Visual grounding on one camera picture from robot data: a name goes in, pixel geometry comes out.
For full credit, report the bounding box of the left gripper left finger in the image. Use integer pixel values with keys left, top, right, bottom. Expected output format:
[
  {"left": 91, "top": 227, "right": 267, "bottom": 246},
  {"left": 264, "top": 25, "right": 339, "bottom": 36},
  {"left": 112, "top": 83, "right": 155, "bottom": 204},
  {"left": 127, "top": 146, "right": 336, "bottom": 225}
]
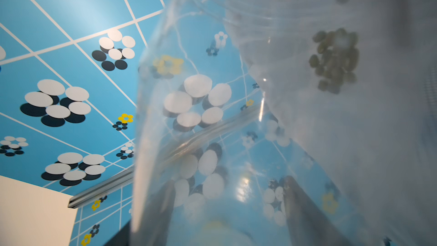
[{"left": 106, "top": 181, "right": 176, "bottom": 246}]

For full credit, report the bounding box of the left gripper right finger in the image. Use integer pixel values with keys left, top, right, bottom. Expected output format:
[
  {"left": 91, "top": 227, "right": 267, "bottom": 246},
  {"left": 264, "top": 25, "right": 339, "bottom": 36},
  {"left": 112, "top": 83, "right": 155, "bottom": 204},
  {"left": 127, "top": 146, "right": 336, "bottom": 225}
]
[{"left": 283, "top": 175, "right": 352, "bottom": 246}]

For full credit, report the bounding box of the clear jar of mung beans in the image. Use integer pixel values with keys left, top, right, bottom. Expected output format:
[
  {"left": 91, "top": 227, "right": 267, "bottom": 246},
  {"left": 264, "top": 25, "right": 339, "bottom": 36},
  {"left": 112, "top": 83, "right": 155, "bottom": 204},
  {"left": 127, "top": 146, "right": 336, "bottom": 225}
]
[{"left": 132, "top": 0, "right": 437, "bottom": 246}]

